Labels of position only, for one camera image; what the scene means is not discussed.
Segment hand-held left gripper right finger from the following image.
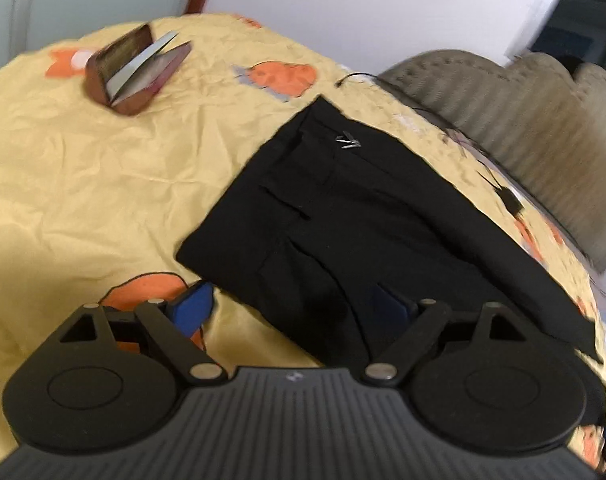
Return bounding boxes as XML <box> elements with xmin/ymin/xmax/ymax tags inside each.
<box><xmin>362</xmin><ymin>282</ymin><xmax>536</xmax><ymax>387</ymax></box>

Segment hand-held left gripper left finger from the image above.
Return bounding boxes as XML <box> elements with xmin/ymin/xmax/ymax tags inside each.
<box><xmin>58</xmin><ymin>280</ymin><xmax>229</xmax><ymax>387</ymax></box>

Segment black pants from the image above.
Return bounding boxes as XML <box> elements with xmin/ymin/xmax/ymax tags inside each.
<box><xmin>175</xmin><ymin>94</ymin><xmax>604</xmax><ymax>368</ymax></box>

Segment black charger adapter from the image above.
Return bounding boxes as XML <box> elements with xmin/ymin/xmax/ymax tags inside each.
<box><xmin>498</xmin><ymin>186</ymin><xmax>524</xmax><ymax>215</ymax></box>

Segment yellow carrot print blanket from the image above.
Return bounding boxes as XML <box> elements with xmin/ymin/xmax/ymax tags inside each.
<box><xmin>0</xmin><ymin>12</ymin><xmax>606</xmax><ymax>471</ymax></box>

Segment olive upholstered headboard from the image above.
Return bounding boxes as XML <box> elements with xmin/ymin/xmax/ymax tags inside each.
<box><xmin>378</xmin><ymin>50</ymin><xmax>606</xmax><ymax>273</ymax></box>

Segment white card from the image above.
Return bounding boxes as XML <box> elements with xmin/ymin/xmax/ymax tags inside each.
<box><xmin>105</xmin><ymin>31</ymin><xmax>180</xmax><ymax>101</ymax></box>

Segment brown glasses case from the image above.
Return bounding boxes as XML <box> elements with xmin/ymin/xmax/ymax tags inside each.
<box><xmin>85</xmin><ymin>22</ymin><xmax>193</xmax><ymax>117</ymax></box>

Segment frosted glass wardrobe door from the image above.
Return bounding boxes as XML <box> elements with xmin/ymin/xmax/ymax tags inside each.
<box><xmin>0</xmin><ymin>0</ymin><xmax>204</xmax><ymax>81</ymax></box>

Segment black charging cable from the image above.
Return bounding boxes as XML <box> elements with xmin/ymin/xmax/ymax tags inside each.
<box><xmin>334</xmin><ymin>72</ymin><xmax>380</xmax><ymax>87</ymax></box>
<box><xmin>413</xmin><ymin>104</ymin><xmax>507</xmax><ymax>192</ymax></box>

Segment aluminium frame window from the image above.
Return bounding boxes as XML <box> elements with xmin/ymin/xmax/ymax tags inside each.
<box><xmin>506</xmin><ymin>0</ymin><xmax>606</xmax><ymax>81</ymax></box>

